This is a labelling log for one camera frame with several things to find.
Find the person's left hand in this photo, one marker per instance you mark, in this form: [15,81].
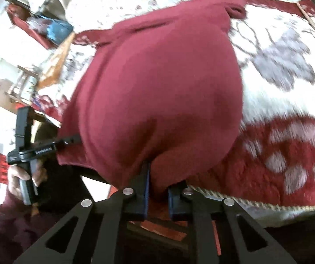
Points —
[16,174]

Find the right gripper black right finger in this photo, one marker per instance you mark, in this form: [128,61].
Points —
[222,231]

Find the red and white plush blanket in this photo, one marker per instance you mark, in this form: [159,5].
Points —
[272,160]

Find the blue cloth bundle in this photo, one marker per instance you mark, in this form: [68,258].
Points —
[54,30]

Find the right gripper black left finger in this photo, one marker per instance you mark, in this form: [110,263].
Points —
[89,233]

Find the dark red knit sweater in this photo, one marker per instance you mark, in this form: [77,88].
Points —
[164,87]

